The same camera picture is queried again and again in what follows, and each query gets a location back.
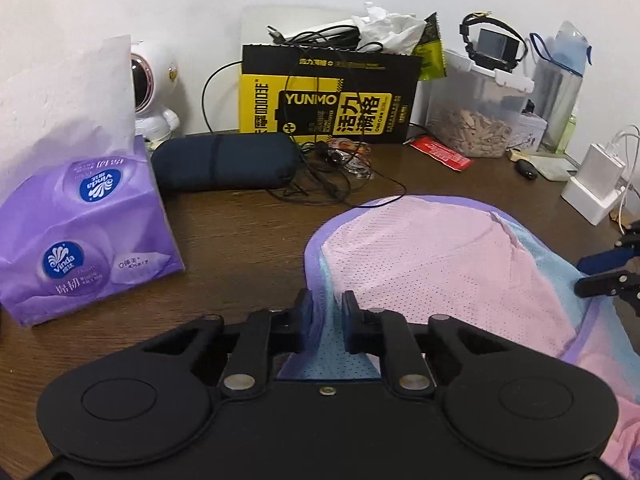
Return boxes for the blue water bottle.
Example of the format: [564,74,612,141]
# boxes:
[529,21,593,153]

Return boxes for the black soft pouch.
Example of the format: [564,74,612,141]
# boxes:
[151,132,305,192]

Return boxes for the crumpled white tissue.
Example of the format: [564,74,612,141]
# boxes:
[350,2,427,56]

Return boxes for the black watch on stand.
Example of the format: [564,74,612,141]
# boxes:
[460,10,529,72]

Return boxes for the white power strip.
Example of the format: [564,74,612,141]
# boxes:
[561,175,626,226]

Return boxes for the purple tissue pack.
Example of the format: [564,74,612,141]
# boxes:
[0,35,186,328]

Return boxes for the white astronaut figurine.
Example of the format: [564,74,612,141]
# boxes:
[129,40,181,142]

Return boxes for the red snack packet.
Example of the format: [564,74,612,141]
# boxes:
[410,136,472,172]

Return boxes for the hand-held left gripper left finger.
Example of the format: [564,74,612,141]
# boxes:
[145,290,315,397]

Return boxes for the white charger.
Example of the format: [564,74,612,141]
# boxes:
[577,143,628,201]

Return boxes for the black earphone cable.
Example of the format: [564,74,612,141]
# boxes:
[202,25,408,209]

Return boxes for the small white tin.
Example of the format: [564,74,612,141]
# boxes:
[510,110,548,153]

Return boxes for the pastel pink blue mesh garment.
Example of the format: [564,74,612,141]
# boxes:
[277,195,640,466]

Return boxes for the green snack packet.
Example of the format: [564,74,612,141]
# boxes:
[412,12,447,82]

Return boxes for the clear container with nuts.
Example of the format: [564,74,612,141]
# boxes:
[425,50,536,158]

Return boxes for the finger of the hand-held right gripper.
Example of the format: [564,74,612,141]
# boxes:
[576,249,632,275]
[574,270,640,298]

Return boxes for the clear candy wrappers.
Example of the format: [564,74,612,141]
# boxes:
[330,140,376,181]

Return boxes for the yellow black cardboard box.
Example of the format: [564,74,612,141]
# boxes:
[239,44,423,146]

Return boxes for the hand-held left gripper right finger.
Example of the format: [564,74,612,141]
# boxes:
[342,290,506,395]

